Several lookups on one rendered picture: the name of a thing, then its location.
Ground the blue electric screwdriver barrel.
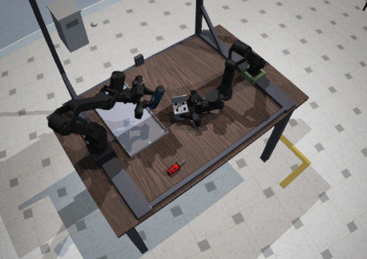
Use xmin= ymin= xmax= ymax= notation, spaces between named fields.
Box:
xmin=149 ymin=86 xmax=165 ymax=112

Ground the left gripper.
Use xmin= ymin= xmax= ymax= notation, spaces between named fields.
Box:
xmin=179 ymin=90 xmax=210 ymax=127

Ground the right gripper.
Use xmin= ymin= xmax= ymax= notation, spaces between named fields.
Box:
xmin=122 ymin=76 xmax=158 ymax=119

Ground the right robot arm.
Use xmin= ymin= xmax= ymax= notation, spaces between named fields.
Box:
xmin=48 ymin=71 xmax=144 ymax=156

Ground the red screwdriver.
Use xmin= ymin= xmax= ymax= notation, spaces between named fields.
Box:
xmin=167 ymin=161 xmax=183 ymax=175

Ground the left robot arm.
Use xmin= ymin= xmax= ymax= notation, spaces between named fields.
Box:
xmin=192 ymin=40 xmax=265 ymax=111

